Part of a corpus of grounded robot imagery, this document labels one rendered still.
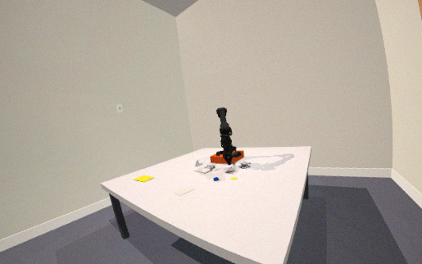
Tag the yellow flat plate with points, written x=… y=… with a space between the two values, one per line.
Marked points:
x=144 y=178

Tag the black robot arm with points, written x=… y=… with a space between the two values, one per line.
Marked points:
x=225 y=130

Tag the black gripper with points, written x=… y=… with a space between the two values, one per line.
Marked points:
x=228 y=157

